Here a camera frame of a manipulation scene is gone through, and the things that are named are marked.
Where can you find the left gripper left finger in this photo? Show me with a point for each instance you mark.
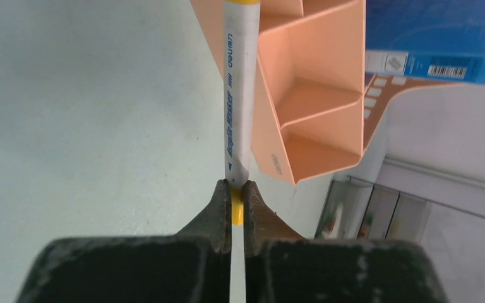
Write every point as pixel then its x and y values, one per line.
pixel 190 266

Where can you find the yellow cap marker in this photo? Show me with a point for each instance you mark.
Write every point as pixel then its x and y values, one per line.
pixel 241 20

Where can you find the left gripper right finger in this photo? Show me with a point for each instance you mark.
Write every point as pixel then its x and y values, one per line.
pixel 283 266

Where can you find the blue folder front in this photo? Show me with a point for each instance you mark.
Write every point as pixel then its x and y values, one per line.
pixel 432 40

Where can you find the orange plastic file organizer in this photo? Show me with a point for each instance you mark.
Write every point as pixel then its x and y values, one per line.
pixel 315 106

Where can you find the clear plastic drawer cabinet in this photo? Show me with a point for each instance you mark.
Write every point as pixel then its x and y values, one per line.
pixel 453 238

